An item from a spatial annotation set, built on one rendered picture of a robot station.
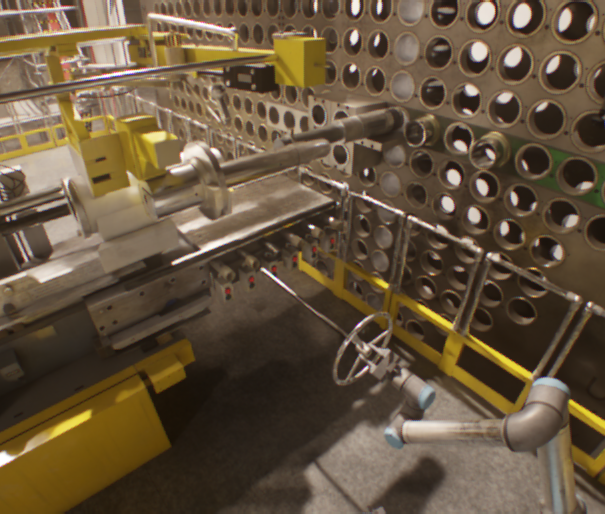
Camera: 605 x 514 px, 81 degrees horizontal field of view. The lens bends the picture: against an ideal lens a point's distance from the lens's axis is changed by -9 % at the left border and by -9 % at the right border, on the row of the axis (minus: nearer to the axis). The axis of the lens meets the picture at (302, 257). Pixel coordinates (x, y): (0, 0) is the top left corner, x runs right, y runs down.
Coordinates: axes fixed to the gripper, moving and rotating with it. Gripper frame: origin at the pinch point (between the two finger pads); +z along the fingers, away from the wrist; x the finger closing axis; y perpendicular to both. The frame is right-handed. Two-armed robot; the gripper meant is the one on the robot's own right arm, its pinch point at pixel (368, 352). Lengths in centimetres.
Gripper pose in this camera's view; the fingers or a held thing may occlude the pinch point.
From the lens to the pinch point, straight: 176.8
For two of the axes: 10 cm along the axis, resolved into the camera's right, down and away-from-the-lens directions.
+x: 6.7, -7.2, 1.9
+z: -6.5, -4.4, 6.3
